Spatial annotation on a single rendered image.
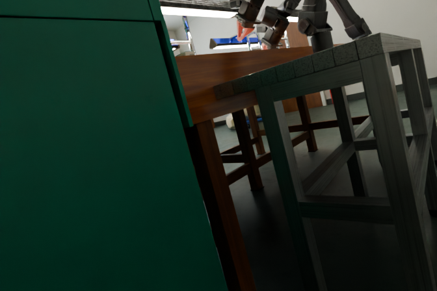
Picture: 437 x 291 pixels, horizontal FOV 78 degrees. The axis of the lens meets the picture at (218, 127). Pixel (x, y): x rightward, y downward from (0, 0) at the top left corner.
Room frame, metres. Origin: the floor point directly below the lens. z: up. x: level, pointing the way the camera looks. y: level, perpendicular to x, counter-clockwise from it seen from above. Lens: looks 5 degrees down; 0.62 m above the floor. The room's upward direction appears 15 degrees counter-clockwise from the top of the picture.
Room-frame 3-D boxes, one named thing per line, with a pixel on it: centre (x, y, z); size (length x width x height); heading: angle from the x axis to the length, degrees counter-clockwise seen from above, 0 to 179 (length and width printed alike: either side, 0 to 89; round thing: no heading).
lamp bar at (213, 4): (1.26, -0.03, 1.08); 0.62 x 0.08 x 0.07; 134
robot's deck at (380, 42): (1.26, -0.39, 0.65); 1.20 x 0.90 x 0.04; 139
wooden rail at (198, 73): (1.36, -0.53, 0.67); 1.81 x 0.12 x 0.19; 134
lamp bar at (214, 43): (2.33, -0.34, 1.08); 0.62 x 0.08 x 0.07; 134
